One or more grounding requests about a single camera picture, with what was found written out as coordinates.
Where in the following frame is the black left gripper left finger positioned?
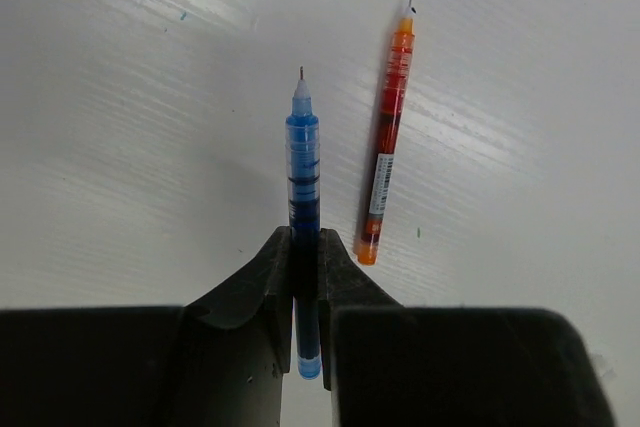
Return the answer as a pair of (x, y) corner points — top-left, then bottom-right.
(183, 227), (292, 426)

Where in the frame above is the red orange pen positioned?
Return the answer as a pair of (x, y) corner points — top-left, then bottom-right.
(354, 0), (416, 266)

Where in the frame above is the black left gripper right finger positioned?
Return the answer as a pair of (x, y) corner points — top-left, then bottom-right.
(317, 229), (400, 391)

